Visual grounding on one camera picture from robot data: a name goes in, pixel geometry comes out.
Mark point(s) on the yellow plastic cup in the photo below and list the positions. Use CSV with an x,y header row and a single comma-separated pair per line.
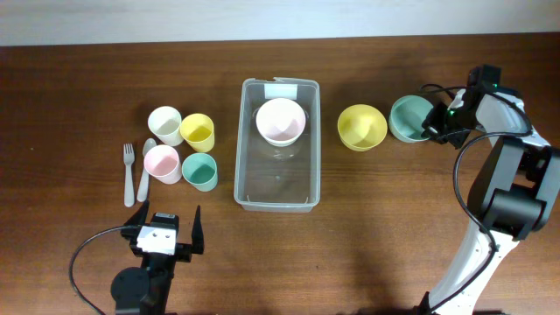
x,y
198,130

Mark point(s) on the green plastic cup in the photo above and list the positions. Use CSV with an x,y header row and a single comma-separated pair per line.
x,y
200,170

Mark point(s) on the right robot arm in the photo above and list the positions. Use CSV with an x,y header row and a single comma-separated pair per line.
x,y
511,197

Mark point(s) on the yellow plastic bowl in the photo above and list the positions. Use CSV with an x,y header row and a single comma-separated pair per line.
x,y
361,127

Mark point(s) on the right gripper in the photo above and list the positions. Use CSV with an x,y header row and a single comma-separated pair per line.
x,y
431,129

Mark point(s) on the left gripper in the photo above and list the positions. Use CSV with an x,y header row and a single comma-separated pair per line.
x,y
185,251

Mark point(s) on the green plastic bowl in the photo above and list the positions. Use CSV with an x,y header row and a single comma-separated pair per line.
x,y
407,116

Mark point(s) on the grey plastic fork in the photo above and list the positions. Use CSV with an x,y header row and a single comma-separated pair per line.
x,y
128,160

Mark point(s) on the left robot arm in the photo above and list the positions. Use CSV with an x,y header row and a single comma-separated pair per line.
x,y
145,289

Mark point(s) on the clear plastic container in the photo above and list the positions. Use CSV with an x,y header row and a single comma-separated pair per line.
x,y
278,179

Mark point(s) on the white plastic cup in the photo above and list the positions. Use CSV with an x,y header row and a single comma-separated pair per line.
x,y
164,122

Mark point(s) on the grey plastic spoon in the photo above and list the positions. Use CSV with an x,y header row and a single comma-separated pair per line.
x,y
143,187

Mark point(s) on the pink plastic cup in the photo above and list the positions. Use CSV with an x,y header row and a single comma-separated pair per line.
x,y
163,163

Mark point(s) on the pink plastic bowl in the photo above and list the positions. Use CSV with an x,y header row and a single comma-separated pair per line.
x,y
280,121

